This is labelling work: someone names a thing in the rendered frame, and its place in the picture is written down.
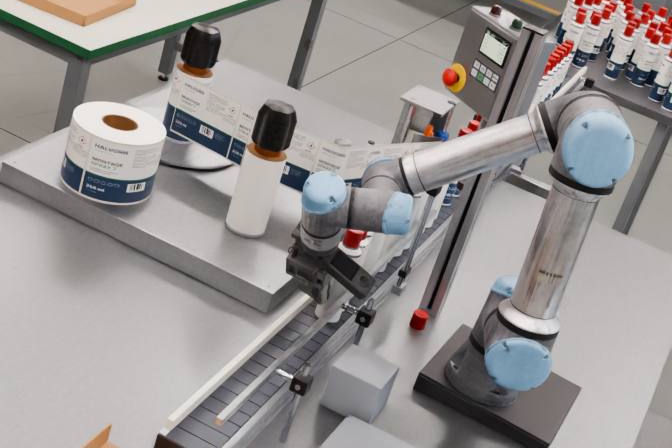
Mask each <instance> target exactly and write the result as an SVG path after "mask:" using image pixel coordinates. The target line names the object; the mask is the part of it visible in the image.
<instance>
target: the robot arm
mask: <svg viewBox="0 0 672 448"><path fill-rule="evenodd" d="M543 152H547V153H549V154H551V155H553V157H552V160H551V163H550V166H549V169H548V174H549V176H550V178H551V179H552V181H553V184H552V186H551V189H550V192H549V195H548V197H547V200H546V203H545V206H544V208H543V211H542V214H541V217H540V219H539V222H538V225H537V228H536V230H535V233H534V236H533V239H532V241H531V244H530V247H529V250H528V252H527V255H526V258H525V260H524V263H523V266H522V269H521V271H520V274H519V277H518V278H516V277H512V276H501V277H499V278H498V279H496V281H495V283H494V285H493V287H491V288H490V290H491V291H490V293H489V295H488V297H487V299H486V301H485V303H484V306H483V308H482V310H481V312H480V314H479V316H478V318H477V321H476V323H475V325H474V327H473V329H472V331H471V333H470V336H469V338H468V339H467V340H466V341H465V342H464V343H463V344H462V345H461V346H460V347H459V348H458V349H457V350H456V351H455V352H454V353H453V354H452V355H451V356H450V358H449V359H448V362H447V364H446V366H445V374H446V377H447V378H448V380H449V381H450V383H451V384H452V385H453V386H454V387H455V388H456V389H457V390H459V391H460V392H461V393H463V394H464V395H466V396H468V397H469V398H471V399H473V400H475V401H478V402H480V403H483V404H486V405H490V406H497V407H504V406H508V405H511V404H512V403H513V402H514V401H515V399H516V397H517V395H518V393H519V391H526V390H529V389H532V388H536V387H537V386H539V385H541V384H542V383H543V382H544V381H545V380H546V379H547V377H548V376H549V374H550V371H551V367H552V358H551V351H552V348H553V346H554V343H555V340H556V338H557V335H558V333H559V330H560V327H561V323H560V321H559V319H558V317H557V315H556V314H557V311H558V308H559V306H560V303H561V301H562V298H563V295H564V293H565V290H566V288H567V285H568V282H569V280H570V277H571V275H572V272H573V269H574V267H575V264H576V262H577V259H578V256H579V254H580V251H581V249H582V246H583V243H584V241H585V238H586V236H587V233H588V230H589V228H590V225H591V222H592V220H593V217H594V215H595V212H596V209H597V207H598V204H599V202H600V199H602V198H605V197H607V196H610V195H611V194H612V193H613V190H614V188H615V185H616V183H617V181H619V180H620V179H621V178H622V177H623V176H624V175H625V174H626V173H627V171H628V170H629V168H630V166H631V163H632V160H633V155H634V142H633V137H632V133H631V131H630V129H629V127H628V125H627V124H626V122H625V120H624V118H623V114H622V112H621V109H620V107H619V106H618V105H617V103H616V102H615V101H614V100H613V99H612V98H610V97H609V96H607V95H606V94H603V93H601V92H597V91H578V92H574V93H570V94H566V95H563V96H560V97H557V98H554V99H551V100H548V101H545V102H542V103H539V104H537V105H535V107H534V109H533V111H532V112H531V113H528V114H525V115H522V116H519V117H516V118H513V119H510V120H507V121H504V122H502V123H499V124H496V125H493V126H490V127H487V128H484V129H481V130H478V131H475V132H472V133H469V134H466V135H464V136H461V137H458V138H455V139H452V140H449V141H446V142H443V143H440V144H437V145H434V146H431V147H428V148H426V149H423V150H420V151H417V152H414V153H411V154H408V155H405V156H403V157H399V158H396V159H392V158H388V157H379V158H376V159H374V160H372V161H371V162H370V163H369V164H368V165H367V167H366V169H365V171H364V173H363V176H362V181H361V184H362V187H361V188H358V187H351V186H346V185H345V182H344V180H343V179H342V178H341V177H340V176H338V175H336V174H335V173H333V172H330V171H320V172H317V173H314V174H312V175H311V176H310V177H309V178H308V179H307V180H306V182H305V184H304V187H303V194H302V197H301V204H302V211H301V220H300V222H299V223H298V225H297V227H296V228H295V229H294V230H293V231H292V234H291V237H292V238H294V239H295V243H293V244H295V245H294V246H293V245H292V246H290V247H289V249H288V253H289V254H288V256H287V257H286V273H287V274H289V275H291V276H293V277H294V278H296V279H298V280H300V281H302V282H304V281H305V279H306V280H308V281H307V284H303V283H298V284H297V287H298V289H299V290H301V291H302V292H304V293H305V294H307V295H308V296H310V297H311V298H313V299H314V301H315V302H316V303H317V304H319V305H322V304H324V303H326V302H327V300H328V299H329V297H330V294H331V292H332V289H333V287H334V284H335V280H337V281H338V282H339V283H340V284H341V285H343V286H344V287H345V288H346V289H347V290H348V291H350V292H351V293H352V294H353V295H354V296H355V297H357V298H358V299H359V300H362V299H364V298H366V297H367V296H368V294H369V293H370V291H371V289H372V288H373V286H374V285H375V283H376V279H375V278H374V277H373V276H372V275H370V274H369V273H368V272H367V271H366V270H365V269H363V268H362V267H361V266H360V265H359V264H358V263H357V262H355V261H354V260H353V259H352V258H351V257H350V256H348V255H347V254H346V253H345V252H344V251H343V250H341V249H340V248H339V247H338V246H339V242H340V240H341V235H342V228H344V229H352V230H359V231H367V232H375V233H382V234H385V235H390V234H392V235H406V234H407V233H408V231H409V228H410V222H411V214H412V206H413V198H412V196H413V195H417V194H420V193H423V192H426V191H429V190H432V189H435V188H438V187H441V186H444V185H447V184H450V183H453V182H456V181H459V180H462V179H465V178H468V177H471V176H474V175H477V174H480V173H483V172H486V171H489V170H492V169H495V168H498V167H501V166H504V165H507V164H510V163H513V162H516V161H519V160H522V159H525V158H528V157H531V156H534V155H537V154H540V153H543ZM290 248H292V249H291V251H289V250H290Z"/></svg>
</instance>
